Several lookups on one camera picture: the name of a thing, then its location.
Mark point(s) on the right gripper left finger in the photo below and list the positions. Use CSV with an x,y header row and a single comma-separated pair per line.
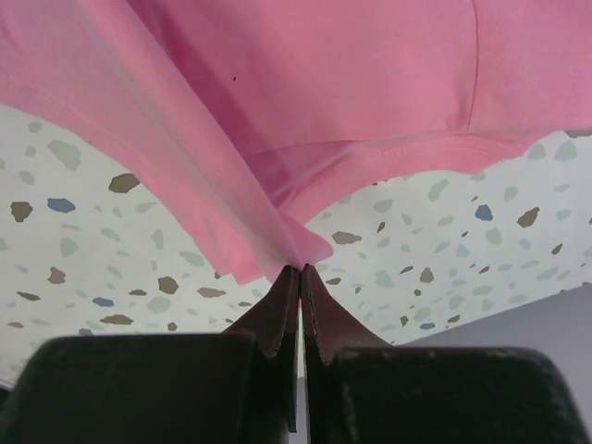
x,y
237,386

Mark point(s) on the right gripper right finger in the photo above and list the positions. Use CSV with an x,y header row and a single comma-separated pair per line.
x,y
360,389

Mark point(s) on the pink t-shirt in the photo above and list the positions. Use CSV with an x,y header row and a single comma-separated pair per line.
x,y
248,118

